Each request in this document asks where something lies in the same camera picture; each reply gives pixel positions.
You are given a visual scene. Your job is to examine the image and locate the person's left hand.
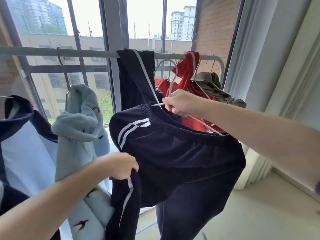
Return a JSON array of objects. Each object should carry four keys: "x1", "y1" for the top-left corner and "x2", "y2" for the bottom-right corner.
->
[{"x1": 96, "y1": 152, "x2": 139, "y2": 180}]

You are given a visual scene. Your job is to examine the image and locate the person's right hand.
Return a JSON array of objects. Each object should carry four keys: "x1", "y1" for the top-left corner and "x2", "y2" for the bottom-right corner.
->
[{"x1": 162, "y1": 89, "x2": 203, "y2": 118}]

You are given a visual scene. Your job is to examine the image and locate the navy white-striped track pants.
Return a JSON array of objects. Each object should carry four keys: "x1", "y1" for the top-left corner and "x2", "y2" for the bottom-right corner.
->
[{"x1": 105, "y1": 48, "x2": 247, "y2": 240}]

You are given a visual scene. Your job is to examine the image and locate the person's right forearm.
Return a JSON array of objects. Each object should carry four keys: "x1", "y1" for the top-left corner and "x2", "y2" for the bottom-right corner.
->
[{"x1": 199, "y1": 98, "x2": 320, "y2": 191}]

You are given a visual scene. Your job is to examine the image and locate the person's left forearm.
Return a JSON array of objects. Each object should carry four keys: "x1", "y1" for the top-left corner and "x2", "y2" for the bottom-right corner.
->
[{"x1": 0, "y1": 158, "x2": 108, "y2": 240}]

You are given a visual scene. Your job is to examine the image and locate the red garment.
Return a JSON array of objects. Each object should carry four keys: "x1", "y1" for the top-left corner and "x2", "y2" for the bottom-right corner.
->
[{"x1": 154, "y1": 50, "x2": 225, "y2": 133}]

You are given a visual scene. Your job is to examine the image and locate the olive green garment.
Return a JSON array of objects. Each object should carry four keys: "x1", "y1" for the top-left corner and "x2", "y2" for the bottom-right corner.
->
[{"x1": 194, "y1": 72, "x2": 247, "y2": 108}]

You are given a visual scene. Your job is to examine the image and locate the light blue bird-print fleece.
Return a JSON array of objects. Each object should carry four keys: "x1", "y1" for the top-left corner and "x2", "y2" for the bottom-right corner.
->
[{"x1": 51, "y1": 83, "x2": 116, "y2": 240}]

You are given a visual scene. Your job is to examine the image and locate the navy and light blue jacket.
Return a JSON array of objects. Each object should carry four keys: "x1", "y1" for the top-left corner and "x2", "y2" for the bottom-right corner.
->
[{"x1": 0, "y1": 95, "x2": 62, "y2": 240}]

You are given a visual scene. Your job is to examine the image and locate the white curtain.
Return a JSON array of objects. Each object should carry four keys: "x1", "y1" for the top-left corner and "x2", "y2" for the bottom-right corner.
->
[{"x1": 223, "y1": 0, "x2": 320, "y2": 191}]

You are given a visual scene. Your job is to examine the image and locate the dark metal clothes hanger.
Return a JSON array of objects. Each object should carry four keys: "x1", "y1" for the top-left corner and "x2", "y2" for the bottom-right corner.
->
[{"x1": 57, "y1": 46, "x2": 73, "y2": 113}]

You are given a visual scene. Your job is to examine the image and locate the dark window frame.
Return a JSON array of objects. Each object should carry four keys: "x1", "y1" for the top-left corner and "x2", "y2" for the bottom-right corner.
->
[{"x1": 0, "y1": 0, "x2": 247, "y2": 128}]

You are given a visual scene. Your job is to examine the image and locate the grey metal clothes rail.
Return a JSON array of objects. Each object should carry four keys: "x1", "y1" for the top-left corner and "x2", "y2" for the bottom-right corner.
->
[{"x1": 0, "y1": 46, "x2": 226, "y2": 81}]

